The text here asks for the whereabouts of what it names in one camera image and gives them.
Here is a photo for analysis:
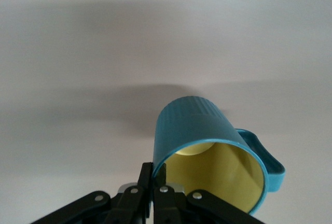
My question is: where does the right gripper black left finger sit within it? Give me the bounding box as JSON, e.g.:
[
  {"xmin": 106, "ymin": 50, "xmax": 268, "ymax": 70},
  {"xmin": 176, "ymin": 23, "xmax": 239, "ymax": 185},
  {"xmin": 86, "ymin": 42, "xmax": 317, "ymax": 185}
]
[{"xmin": 33, "ymin": 161, "xmax": 154, "ymax": 224}]

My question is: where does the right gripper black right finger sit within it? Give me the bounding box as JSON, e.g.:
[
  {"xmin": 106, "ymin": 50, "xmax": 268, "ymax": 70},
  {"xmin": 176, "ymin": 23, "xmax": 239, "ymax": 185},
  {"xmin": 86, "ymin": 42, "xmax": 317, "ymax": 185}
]
[{"xmin": 153, "ymin": 163, "xmax": 265, "ymax": 224}]

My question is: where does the teal cup yellow inside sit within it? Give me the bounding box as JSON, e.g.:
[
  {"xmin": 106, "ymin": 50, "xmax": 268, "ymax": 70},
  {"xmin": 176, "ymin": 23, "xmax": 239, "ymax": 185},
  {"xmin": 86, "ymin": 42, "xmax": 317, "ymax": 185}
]
[{"xmin": 152, "ymin": 94, "xmax": 287, "ymax": 216}]

